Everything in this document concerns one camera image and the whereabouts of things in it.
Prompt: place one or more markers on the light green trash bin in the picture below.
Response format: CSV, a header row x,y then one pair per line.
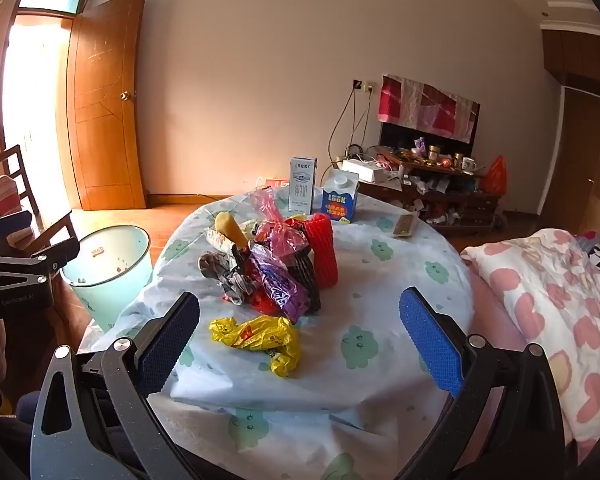
x,y
105,265

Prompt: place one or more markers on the yellow plastic wrapper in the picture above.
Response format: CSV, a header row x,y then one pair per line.
x,y
260,340

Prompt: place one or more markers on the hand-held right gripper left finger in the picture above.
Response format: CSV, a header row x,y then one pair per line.
x,y
170,340

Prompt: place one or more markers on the wooden door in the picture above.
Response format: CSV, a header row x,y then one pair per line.
x,y
107,110

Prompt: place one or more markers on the pink plastic bag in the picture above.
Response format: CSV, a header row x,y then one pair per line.
x,y
280,240

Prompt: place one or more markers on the black television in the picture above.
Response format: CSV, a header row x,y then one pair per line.
x,y
405,135

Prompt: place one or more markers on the dark wooden chair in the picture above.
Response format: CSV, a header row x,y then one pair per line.
x,y
25,195

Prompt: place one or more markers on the tall white milk carton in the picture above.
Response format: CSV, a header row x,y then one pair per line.
x,y
302,187

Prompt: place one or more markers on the red patterned cloth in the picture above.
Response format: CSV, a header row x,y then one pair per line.
x,y
425,105

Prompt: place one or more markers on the brown flat rectangular object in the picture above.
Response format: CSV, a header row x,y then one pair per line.
x,y
405,226

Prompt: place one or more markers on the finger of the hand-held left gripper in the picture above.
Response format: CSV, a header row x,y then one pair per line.
x,y
40,257
7,227

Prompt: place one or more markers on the white flat box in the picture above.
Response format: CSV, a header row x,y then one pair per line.
x,y
367,170

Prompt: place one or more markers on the wooden wardrobe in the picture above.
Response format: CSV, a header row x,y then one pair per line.
x,y
580,150

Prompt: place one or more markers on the red plastic bag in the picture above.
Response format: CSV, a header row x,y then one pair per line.
x,y
495,177

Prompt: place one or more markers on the pink floral blanket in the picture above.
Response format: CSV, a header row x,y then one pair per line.
x,y
545,320

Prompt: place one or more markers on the wall socket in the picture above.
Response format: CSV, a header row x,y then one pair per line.
x,y
364,85

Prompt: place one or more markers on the yellow sponge piece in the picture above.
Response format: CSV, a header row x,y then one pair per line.
x,y
230,230

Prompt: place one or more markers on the purple snack wrapper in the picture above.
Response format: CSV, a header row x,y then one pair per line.
x,y
280,292

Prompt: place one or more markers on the white mug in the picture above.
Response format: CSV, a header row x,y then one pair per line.
x,y
468,165

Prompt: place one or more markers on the cluttered wooden cabinet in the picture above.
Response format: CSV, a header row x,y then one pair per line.
x,y
430,200

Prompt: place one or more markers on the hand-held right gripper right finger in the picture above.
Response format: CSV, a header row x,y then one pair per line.
x,y
430,345

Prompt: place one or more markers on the red foam net sleeve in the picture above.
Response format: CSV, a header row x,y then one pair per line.
x,y
322,255

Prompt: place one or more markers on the black foam net sleeve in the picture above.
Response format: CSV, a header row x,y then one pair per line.
x,y
307,280

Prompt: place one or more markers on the cloud print white tablecloth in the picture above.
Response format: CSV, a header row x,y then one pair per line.
x,y
370,310

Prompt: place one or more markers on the blue and white carton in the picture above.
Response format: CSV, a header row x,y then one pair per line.
x,y
340,200

